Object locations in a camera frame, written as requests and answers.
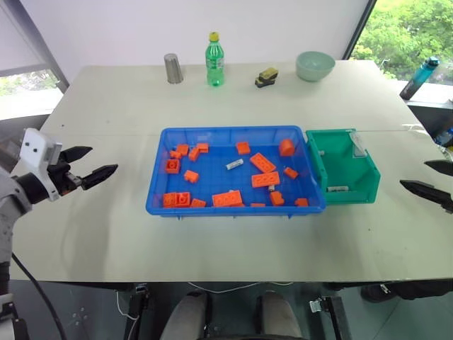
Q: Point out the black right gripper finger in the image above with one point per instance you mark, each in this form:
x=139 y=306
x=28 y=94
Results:
x=430 y=193
x=440 y=166

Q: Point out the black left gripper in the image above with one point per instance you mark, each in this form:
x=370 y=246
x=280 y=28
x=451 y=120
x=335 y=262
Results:
x=61 y=177

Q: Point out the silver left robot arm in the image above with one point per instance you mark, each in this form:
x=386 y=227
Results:
x=7 y=212

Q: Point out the green plastic bin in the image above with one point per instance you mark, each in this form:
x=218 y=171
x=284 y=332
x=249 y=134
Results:
x=339 y=166

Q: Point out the blue object on windowsill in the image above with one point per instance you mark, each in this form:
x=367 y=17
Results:
x=446 y=138

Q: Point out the clear plastic label plate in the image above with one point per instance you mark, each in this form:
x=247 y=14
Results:
x=359 y=147

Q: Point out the square orange building block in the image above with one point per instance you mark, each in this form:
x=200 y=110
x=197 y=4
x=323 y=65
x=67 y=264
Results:
x=169 y=200
x=172 y=166
x=183 y=199

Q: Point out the small orange building block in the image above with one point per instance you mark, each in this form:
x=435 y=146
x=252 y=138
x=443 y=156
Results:
x=198 y=203
x=182 y=149
x=290 y=172
x=191 y=176
x=242 y=147
x=194 y=154
x=302 y=202
x=202 y=147
x=175 y=154
x=277 y=198

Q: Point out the blue water bottle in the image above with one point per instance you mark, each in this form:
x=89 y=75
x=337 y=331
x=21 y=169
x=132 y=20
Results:
x=419 y=78

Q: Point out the dark bag under table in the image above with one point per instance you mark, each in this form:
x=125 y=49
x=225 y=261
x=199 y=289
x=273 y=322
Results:
x=396 y=291

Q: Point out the blue plastic tray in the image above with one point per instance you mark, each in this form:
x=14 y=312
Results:
x=212 y=180

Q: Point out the stainless steel cup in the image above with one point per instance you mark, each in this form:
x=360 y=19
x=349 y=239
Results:
x=174 y=69

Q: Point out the long orange building block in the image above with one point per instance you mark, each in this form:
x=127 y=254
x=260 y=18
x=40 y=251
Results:
x=265 y=179
x=227 y=199
x=262 y=162

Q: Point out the small white block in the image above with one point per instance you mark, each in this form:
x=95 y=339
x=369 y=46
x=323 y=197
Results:
x=235 y=164

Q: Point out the small orange plastic brick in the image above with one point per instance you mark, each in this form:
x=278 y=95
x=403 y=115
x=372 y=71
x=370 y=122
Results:
x=287 y=147

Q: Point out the mint green bowl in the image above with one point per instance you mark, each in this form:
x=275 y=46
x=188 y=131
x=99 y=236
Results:
x=315 y=66

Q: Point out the green plastic soda bottle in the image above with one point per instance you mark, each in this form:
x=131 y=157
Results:
x=214 y=60

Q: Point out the grey rounded shape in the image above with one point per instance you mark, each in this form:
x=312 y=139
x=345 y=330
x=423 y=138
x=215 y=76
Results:
x=279 y=315
x=185 y=315

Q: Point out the yellow and black toy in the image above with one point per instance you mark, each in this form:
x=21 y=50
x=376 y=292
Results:
x=266 y=77

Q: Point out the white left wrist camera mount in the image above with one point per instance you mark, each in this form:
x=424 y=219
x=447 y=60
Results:
x=34 y=148

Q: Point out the black table frame bracket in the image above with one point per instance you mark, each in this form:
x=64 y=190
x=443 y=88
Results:
x=137 y=304
x=336 y=315

